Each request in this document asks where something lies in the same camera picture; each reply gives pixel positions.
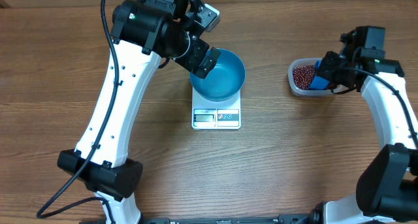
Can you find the blue plastic measuring scoop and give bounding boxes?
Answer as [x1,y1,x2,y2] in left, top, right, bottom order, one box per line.
[308,61,329,90]

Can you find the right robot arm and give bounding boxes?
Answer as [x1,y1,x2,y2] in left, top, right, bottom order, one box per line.
[310,25,417,223]

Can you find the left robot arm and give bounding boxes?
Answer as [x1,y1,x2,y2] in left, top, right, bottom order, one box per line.
[57,0,221,223]

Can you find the teal round bowl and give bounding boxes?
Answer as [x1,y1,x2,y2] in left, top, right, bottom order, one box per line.
[189,49,246,102]

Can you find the white digital kitchen scale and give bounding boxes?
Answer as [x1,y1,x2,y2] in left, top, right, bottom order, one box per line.
[191,89,242,130]

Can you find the red adzuki beans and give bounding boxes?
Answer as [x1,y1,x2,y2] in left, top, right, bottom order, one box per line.
[292,65,337,91]

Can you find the clear plastic food container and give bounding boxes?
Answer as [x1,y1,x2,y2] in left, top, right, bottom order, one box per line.
[288,57,343,97]

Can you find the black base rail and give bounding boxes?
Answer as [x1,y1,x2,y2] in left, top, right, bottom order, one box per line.
[79,214,311,224]

